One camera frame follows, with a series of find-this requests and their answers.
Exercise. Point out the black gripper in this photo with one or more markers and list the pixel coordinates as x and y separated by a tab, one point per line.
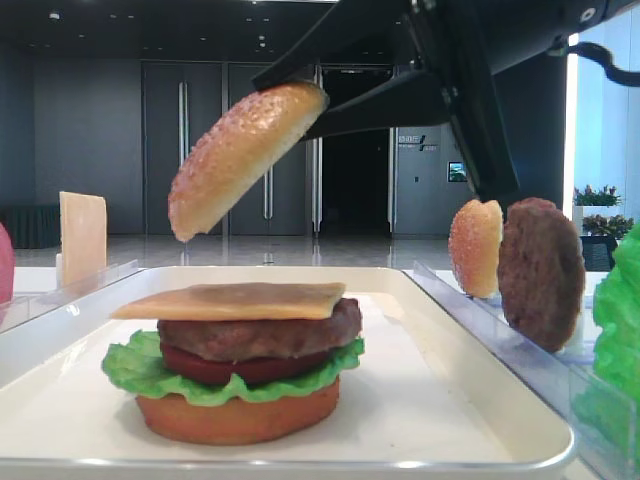
462	45

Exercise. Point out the bun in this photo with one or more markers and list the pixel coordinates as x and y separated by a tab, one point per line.
473	245
237	422
239	148

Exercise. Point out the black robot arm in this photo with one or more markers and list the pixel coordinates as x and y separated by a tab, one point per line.
486	153

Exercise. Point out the upright brown meat patty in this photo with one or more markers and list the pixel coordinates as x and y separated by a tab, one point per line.
541	273

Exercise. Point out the orange cheese slice on burger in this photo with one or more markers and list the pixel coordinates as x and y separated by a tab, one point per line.
238	302

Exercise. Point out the brown meat patty in burger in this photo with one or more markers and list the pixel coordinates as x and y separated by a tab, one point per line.
244	340

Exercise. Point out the red tomato slice in burger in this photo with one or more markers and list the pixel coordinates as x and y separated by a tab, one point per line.
253	371

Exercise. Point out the upright orange cheese slice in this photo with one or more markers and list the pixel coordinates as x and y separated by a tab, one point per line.
83	221

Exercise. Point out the clear acrylic holder, cheese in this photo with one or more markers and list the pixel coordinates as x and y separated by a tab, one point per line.
59	270

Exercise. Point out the green lettuce leaf in burger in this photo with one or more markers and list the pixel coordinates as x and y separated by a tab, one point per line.
138	368

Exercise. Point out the upright green lettuce leaf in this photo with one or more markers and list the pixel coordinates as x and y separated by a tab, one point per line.
616	312

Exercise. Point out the clear acrylic holder, lettuce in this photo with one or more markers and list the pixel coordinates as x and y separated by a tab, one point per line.
607	421

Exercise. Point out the upright red tomato slice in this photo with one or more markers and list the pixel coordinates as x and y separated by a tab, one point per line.
7	266

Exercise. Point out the dark double door middle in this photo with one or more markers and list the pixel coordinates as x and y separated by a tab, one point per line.
275	204

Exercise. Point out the dark double door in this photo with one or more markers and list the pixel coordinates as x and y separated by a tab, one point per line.
181	102
275	204

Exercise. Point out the dark double door left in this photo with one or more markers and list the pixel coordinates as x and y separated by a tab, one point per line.
181	102

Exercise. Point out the flower planter box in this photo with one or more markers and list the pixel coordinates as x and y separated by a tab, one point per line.
599	212

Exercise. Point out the white rectangular metal tray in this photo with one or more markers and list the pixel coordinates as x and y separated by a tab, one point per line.
428	401

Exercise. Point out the clear acrylic holder, patty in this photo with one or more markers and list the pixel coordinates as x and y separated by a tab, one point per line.
579	349

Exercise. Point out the bun bottom in burger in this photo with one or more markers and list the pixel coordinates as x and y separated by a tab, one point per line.
237	422

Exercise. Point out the wall sign lettering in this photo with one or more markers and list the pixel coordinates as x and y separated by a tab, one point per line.
419	142

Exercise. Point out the small wall display screen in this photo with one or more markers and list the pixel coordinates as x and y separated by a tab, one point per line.
456	172

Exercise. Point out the right clear acrylic rail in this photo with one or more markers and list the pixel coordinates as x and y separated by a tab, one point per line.
543	372

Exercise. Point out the clear acrylic rail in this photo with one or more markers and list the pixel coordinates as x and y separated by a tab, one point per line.
543	372
35	292

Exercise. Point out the left clear acrylic rail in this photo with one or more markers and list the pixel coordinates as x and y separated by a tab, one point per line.
35	292

